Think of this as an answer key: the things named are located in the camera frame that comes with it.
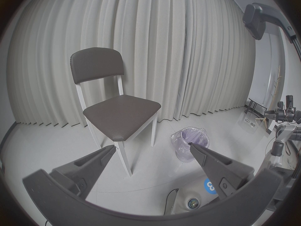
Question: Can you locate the wooden coat stand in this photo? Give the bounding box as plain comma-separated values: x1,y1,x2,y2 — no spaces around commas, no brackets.
270,65,283,98

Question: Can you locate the purple plastic bag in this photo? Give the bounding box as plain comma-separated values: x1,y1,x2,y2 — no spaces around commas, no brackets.
171,126,210,162

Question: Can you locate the white curtain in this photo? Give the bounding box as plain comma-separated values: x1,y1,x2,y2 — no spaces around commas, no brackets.
179,0,257,122
7,0,188,129

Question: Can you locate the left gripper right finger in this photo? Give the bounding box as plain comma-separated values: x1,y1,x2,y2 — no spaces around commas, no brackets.
189,143,255,199

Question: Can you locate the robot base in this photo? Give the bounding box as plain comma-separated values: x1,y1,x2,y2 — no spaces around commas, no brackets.
165,147,298,217

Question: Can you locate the grey padded white chair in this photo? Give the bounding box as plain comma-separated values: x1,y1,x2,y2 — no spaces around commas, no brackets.
70,47,162,177

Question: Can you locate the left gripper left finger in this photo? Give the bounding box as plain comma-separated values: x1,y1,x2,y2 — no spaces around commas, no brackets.
50,145,117,199

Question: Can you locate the black cable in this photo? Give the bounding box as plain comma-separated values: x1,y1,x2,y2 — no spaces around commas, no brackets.
163,188,180,216

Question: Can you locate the small black table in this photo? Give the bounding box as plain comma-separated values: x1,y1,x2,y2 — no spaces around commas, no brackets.
244,98,268,115

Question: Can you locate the white trash bin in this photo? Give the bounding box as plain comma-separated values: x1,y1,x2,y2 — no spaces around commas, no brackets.
175,129,210,162

